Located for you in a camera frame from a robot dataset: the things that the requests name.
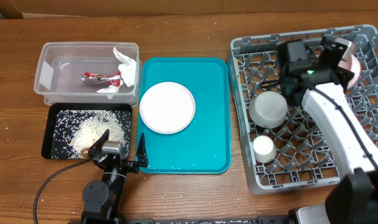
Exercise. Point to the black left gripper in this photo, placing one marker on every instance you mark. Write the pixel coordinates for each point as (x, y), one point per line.
(141, 158)

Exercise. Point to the pink small bowl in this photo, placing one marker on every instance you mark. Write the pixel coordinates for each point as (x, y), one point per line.
(353, 65)

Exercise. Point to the pink plate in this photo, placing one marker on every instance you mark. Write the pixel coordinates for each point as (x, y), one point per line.
(167, 108)

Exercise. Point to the red snack wrapper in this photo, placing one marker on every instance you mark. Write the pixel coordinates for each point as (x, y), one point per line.
(100, 78)

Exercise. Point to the grey bowl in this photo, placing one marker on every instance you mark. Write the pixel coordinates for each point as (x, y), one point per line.
(268, 109)

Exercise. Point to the white napkin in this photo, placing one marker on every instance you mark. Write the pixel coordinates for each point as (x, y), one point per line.
(125, 75)

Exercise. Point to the white paper cup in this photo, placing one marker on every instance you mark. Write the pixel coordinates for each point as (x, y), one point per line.
(264, 149)

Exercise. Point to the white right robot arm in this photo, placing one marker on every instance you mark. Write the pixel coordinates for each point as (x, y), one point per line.
(319, 87)

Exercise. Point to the black rectangular tray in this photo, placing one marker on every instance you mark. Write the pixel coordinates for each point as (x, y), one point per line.
(55, 108)

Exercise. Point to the teal serving tray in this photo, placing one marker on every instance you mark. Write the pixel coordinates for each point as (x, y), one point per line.
(204, 146)

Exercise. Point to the clear plastic bin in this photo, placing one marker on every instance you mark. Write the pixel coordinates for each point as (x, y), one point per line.
(61, 65)

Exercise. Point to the grey dish rack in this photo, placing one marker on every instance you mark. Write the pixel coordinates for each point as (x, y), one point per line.
(303, 159)

